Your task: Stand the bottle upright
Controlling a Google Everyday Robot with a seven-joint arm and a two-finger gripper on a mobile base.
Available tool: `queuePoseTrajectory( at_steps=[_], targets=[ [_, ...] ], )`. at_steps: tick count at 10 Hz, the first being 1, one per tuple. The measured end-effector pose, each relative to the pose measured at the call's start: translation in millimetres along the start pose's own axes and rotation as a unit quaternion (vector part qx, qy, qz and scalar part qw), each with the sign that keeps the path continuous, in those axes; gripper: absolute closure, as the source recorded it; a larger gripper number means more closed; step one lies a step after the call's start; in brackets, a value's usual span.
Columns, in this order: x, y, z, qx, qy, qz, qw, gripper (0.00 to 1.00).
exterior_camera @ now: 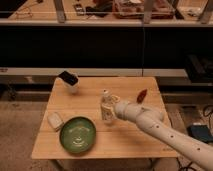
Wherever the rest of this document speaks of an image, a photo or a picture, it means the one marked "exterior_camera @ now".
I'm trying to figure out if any red tray on shelf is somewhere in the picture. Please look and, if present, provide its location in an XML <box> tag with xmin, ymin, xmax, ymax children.
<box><xmin>113</xmin><ymin>0</ymin><xmax>175</xmax><ymax>19</ymax></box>

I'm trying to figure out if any black box right side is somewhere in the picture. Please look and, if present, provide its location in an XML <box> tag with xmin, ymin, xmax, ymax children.
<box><xmin>185</xmin><ymin>55</ymin><xmax>213</xmax><ymax>83</ymax></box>

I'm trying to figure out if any green bowl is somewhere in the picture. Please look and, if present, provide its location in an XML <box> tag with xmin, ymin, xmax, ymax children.
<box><xmin>59</xmin><ymin>117</ymin><xmax>96</xmax><ymax>154</ymax></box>

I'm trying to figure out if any wooden table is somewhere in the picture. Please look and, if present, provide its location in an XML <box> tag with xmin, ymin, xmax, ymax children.
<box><xmin>31</xmin><ymin>76</ymin><xmax>180</xmax><ymax>160</ymax></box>

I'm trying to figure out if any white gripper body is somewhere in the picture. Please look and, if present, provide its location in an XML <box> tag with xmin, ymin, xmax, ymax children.
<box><xmin>114</xmin><ymin>100</ymin><xmax>140</xmax><ymax>121</ymax></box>

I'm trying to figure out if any black device on floor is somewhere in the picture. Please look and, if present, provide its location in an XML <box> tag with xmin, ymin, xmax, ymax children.
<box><xmin>187</xmin><ymin>125</ymin><xmax>213</xmax><ymax>143</ymax></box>

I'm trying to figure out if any red chili pepper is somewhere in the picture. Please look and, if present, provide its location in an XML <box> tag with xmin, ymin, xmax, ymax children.
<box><xmin>137</xmin><ymin>89</ymin><xmax>147</xmax><ymax>104</ymax></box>

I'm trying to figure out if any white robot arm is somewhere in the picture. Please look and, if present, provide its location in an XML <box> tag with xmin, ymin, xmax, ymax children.
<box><xmin>100</xmin><ymin>95</ymin><xmax>213</xmax><ymax>171</ymax></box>

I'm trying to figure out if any white cup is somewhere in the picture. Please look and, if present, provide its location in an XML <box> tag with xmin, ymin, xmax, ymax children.
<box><xmin>66</xmin><ymin>82</ymin><xmax>78</xmax><ymax>94</ymax></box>

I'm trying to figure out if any black rectangular object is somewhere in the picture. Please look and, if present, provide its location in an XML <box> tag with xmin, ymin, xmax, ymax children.
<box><xmin>58</xmin><ymin>71</ymin><xmax>78</xmax><ymax>85</ymax></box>

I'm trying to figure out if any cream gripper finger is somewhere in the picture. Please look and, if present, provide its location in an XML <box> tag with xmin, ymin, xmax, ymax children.
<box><xmin>111</xmin><ymin>95</ymin><xmax>120</xmax><ymax>103</ymax></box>
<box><xmin>102</xmin><ymin>106</ymin><xmax>114</xmax><ymax>120</ymax></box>

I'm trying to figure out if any white rectangular box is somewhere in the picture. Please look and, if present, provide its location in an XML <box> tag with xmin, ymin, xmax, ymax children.
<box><xmin>47</xmin><ymin>113</ymin><xmax>63</xmax><ymax>131</ymax></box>

